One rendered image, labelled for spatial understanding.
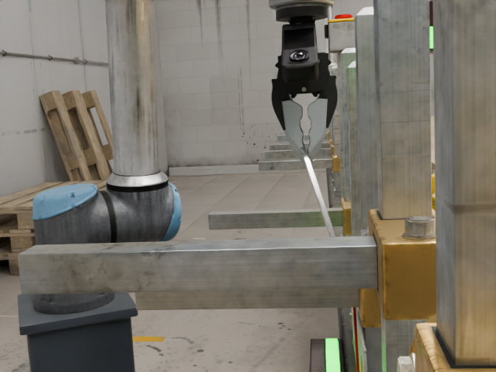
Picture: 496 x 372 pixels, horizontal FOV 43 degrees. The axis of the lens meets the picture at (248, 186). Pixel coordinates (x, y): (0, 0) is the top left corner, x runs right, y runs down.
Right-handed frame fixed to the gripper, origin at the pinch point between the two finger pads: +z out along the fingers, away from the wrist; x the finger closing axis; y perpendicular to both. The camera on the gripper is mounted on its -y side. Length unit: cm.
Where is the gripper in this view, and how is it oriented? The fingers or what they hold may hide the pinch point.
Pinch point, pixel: (306, 154)
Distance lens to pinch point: 89.3
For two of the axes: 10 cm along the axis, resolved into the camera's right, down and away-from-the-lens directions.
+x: -9.9, 0.4, 1.2
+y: 1.1, -1.5, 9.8
